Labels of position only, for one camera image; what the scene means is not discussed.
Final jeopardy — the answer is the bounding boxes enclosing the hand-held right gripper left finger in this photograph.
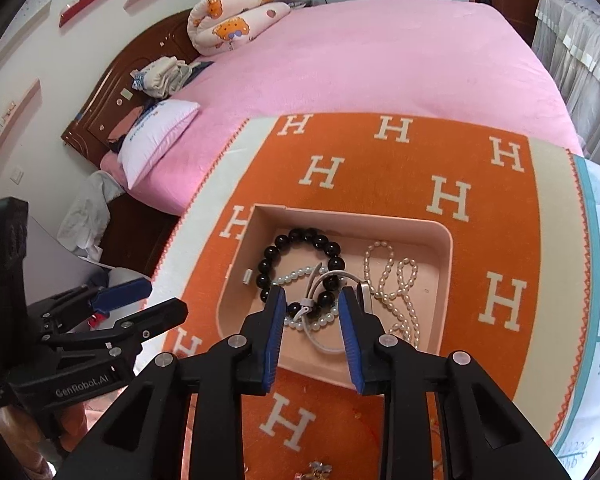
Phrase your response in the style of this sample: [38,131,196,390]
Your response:
[62,285,287,480]

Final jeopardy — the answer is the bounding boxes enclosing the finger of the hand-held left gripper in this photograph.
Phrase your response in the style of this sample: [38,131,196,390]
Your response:
[32,276,153,333]
[42,297,189,366]

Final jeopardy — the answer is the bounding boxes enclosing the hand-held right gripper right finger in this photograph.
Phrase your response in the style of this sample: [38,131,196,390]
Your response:
[339,286,573,480]

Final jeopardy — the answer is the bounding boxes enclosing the white band bracelet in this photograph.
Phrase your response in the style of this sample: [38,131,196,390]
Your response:
[300,270,366,356]

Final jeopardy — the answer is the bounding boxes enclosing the pink jewelry box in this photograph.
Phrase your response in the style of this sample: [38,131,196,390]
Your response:
[216,203,453,391]

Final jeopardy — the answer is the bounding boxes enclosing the small flower hair clip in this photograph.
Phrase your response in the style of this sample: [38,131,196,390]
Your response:
[295,460,336,480]

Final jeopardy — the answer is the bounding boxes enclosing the white bedside object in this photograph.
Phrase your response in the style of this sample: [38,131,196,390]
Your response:
[25,217,111,306]

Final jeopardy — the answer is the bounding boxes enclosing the crumpled white cloth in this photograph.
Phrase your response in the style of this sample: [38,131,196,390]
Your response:
[59,170,126,261]

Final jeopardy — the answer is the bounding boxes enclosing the orange letter print blanket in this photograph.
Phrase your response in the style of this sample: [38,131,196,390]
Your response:
[152,112,588,480]

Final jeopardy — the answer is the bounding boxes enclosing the white pillow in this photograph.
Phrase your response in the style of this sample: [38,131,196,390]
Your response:
[117,100,201,191]

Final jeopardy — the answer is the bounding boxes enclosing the brown wooden headboard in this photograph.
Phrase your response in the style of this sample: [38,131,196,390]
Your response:
[61,7,201,171]

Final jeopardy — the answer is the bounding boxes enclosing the folded beige clothes pile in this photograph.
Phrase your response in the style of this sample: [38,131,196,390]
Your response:
[132,56,216,100]

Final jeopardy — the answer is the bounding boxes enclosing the pink bed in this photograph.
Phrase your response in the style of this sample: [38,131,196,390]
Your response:
[100,0,583,221]

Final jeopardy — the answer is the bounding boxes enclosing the rolled bear print quilt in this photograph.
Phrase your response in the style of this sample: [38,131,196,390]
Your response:
[187,0,292,57]

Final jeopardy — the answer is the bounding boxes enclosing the white lace covered furniture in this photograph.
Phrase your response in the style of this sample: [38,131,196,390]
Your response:
[530,0,600,166]

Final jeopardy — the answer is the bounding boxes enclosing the small round pearl bracelet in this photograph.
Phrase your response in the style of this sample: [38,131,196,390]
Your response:
[272,265,341,333]

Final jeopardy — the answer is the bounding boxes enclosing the white pearl necklace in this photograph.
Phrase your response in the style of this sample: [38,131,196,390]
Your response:
[364,241,421,351]

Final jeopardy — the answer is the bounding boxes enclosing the black bead bracelet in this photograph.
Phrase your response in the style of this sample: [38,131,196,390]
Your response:
[256,228,347,326]

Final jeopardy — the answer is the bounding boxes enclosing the red wall shelf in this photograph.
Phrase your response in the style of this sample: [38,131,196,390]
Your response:
[59,0,121,27]

